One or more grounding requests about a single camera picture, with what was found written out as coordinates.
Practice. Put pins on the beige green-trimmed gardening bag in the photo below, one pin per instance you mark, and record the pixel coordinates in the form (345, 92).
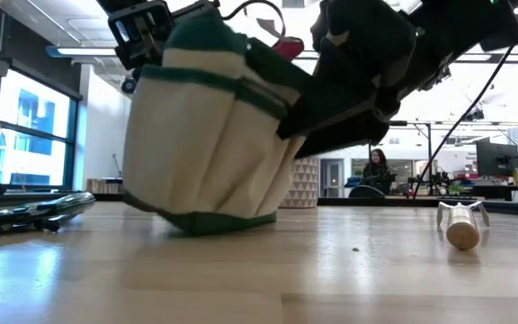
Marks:
(187, 148)

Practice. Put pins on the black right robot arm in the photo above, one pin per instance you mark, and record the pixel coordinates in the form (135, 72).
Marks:
(466, 27)

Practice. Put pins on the ceiling fluorescent light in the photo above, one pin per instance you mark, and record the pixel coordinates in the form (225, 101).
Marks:
(83, 51)

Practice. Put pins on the person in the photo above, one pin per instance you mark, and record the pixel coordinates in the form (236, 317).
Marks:
(378, 173)

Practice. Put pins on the grey door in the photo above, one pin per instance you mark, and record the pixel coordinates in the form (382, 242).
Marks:
(332, 180)

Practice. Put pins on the black office chair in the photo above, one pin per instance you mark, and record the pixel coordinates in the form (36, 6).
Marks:
(367, 192)

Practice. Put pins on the black ceiling spotlight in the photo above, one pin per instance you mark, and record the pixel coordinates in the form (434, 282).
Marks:
(474, 116)

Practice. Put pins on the large framed window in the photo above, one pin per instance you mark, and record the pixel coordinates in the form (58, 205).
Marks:
(34, 135)

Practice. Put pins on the low wooden shelf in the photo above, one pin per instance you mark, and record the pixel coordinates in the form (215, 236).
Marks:
(104, 186)

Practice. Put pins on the small green background plant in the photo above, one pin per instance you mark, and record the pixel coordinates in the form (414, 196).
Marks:
(455, 189)

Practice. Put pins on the black computer monitor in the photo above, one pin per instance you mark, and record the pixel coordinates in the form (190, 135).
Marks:
(495, 159)

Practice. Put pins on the black desk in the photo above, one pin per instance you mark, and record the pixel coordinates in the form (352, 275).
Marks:
(502, 191)

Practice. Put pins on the black metal rig frame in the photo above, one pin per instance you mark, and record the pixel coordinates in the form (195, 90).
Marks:
(430, 153)

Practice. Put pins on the black aluminium table frame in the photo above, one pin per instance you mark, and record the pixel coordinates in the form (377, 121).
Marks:
(376, 202)

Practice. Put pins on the grey overhead rail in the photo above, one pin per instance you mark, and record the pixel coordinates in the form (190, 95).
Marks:
(511, 57)

